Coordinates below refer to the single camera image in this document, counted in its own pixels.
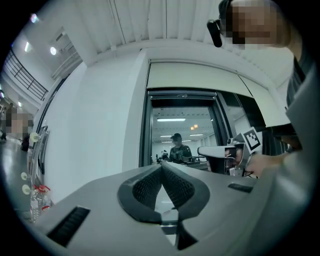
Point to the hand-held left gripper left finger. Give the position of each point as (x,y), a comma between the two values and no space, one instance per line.
(100,212)

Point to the black rolling suitcase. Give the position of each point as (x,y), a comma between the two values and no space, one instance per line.
(25,144)

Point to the black framed window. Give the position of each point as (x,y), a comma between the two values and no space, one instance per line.
(147,125)

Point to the white roller window blind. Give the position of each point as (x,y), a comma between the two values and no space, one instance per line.
(195,75)

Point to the grey metal cart with casters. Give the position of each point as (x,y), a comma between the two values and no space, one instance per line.
(37,150)

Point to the person's grey shirt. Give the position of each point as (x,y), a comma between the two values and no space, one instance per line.
(296,82)

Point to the black mezzanine railing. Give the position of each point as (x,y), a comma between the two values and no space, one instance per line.
(25,75)

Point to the person's right hand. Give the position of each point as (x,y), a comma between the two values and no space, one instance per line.
(236,156)

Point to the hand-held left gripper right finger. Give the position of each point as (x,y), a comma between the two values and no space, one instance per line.
(225,207)

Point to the person's head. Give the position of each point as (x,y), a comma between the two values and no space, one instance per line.
(260,27)

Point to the person's right forearm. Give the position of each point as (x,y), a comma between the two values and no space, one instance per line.
(267,161)

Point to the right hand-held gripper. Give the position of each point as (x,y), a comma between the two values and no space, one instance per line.
(251,140)

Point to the black head-mounted camera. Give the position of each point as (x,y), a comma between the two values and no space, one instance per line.
(215,33)

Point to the round ceiling downlight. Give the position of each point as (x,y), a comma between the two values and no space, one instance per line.
(53,50)

